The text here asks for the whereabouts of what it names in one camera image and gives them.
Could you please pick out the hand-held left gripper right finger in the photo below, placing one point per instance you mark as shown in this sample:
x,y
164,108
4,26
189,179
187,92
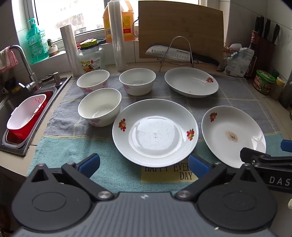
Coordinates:
x,y
198,165

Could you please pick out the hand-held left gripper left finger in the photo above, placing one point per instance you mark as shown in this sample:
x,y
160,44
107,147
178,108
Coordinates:
x,y
90,163

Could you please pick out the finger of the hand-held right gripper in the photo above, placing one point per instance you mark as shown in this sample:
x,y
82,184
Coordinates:
x,y
276,165
287,145

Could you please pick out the white floral plate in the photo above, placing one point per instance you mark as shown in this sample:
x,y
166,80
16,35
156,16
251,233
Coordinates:
x,y
228,127
189,82
155,132

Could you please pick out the white bowl pink flowers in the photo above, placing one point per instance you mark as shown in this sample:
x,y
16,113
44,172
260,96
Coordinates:
x,y
93,78
136,77
100,107

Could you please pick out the grey and teal dish towel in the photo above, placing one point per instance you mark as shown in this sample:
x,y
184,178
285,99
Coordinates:
x,y
68,141

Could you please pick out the yellow lidded jar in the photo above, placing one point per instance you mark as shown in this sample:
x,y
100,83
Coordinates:
x,y
278,90

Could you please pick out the green lidded red tub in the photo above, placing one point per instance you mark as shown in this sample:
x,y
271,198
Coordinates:
x,y
263,83

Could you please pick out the green capped bottle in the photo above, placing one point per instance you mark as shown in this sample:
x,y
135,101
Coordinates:
x,y
275,74

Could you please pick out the red plastic basin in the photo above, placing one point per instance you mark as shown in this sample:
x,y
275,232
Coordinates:
x,y
49,100

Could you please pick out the steel sink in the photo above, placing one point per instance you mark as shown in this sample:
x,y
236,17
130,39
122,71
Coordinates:
x,y
51,91

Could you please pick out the white strainer basket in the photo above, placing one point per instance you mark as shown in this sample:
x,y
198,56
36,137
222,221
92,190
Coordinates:
x,y
22,114

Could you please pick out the steel soap dispenser pump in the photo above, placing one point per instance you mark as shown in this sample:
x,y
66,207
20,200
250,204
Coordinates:
x,y
57,78

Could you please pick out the dark sink plug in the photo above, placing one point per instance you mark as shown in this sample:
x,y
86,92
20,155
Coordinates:
x,y
46,78

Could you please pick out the dark red knife block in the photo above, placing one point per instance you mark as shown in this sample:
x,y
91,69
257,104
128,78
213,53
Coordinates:
x,y
267,52

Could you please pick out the white printed bag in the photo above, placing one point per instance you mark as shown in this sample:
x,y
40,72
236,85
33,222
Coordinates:
x,y
237,63

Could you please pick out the glass jar yellow green lid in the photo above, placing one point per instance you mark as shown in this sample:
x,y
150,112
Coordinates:
x,y
91,59

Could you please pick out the red and white bag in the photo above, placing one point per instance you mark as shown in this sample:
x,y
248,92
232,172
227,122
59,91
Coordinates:
x,y
230,49

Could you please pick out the dark soy sauce bottle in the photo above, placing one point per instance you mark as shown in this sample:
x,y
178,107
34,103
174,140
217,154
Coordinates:
x,y
252,37

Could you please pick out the short white plastic bag roll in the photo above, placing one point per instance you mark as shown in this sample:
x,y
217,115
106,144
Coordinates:
x,y
70,50

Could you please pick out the small potted plant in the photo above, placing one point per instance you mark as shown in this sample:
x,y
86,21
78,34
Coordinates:
x,y
53,49

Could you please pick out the steel faucet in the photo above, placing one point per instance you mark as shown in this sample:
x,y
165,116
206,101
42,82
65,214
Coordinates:
x,y
25,61

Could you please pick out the dark round dish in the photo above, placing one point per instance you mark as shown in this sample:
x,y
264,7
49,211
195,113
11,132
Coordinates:
x,y
102,41

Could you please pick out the green dish soap bottle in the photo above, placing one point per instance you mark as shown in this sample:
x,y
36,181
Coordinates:
x,y
36,43

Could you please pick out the tall clear plastic wrap roll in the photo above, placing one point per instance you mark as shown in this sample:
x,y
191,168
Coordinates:
x,y
116,34

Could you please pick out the pink cloth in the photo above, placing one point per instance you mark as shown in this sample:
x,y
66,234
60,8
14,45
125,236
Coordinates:
x,y
8,59

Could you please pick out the orange oil bottle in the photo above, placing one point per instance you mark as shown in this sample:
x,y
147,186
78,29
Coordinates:
x,y
129,25

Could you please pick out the bamboo cutting board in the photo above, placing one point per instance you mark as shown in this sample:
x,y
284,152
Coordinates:
x,y
178,22

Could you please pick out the window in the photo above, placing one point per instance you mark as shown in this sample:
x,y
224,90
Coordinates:
x,y
68,13

